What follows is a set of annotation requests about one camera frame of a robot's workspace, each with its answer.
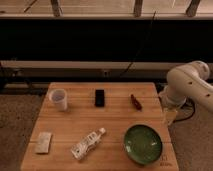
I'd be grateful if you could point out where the black rectangular box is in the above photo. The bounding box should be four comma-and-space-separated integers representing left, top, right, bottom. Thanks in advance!
95, 89, 105, 107

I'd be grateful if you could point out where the black hanging cable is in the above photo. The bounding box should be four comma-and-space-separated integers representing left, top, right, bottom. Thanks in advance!
119, 10, 158, 78

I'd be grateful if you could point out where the green ceramic bowl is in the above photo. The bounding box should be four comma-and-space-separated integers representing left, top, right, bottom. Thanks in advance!
123, 124, 163, 165

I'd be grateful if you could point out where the red small object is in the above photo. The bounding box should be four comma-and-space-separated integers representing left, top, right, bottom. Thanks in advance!
131, 94, 142, 110

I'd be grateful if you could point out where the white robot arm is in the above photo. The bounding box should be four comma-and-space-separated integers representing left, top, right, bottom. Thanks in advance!
159, 61, 213, 125

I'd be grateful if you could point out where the black floor cable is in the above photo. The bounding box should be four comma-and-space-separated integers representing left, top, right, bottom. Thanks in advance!
173, 99, 197, 123

